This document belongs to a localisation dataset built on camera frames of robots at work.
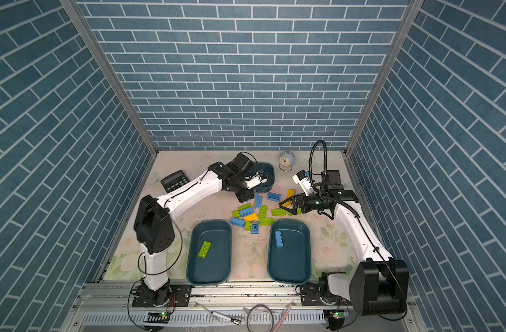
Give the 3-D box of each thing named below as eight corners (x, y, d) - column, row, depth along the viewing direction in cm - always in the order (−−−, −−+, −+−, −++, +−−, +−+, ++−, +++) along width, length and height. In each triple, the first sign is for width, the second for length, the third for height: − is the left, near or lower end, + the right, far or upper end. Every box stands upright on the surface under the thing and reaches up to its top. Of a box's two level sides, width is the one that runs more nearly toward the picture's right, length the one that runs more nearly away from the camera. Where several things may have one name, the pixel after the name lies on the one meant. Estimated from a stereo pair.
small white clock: (279, 171, 113) (280, 162, 107) (278, 160, 118) (279, 151, 113) (294, 171, 113) (296, 162, 107) (292, 160, 118) (294, 151, 113)
